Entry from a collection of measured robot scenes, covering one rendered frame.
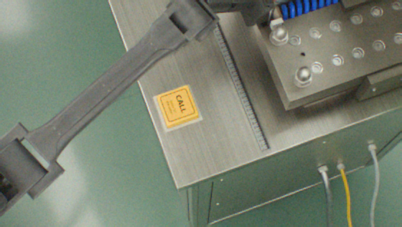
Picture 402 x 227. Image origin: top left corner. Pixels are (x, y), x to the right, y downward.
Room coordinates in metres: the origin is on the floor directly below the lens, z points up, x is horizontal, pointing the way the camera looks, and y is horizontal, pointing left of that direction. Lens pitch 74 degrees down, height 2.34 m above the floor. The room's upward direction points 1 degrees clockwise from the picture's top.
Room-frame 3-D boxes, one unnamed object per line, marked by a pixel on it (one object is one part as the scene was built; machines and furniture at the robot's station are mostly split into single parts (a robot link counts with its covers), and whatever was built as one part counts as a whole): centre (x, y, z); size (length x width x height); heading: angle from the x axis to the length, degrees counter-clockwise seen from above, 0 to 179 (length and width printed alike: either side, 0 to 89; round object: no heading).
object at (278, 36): (0.55, -0.15, 1.05); 0.04 x 0.04 x 0.04
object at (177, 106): (0.43, 0.05, 0.91); 0.07 x 0.07 x 0.02; 22
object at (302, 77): (0.46, -0.19, 1.05); 0.04 x 0.04 x 0.04
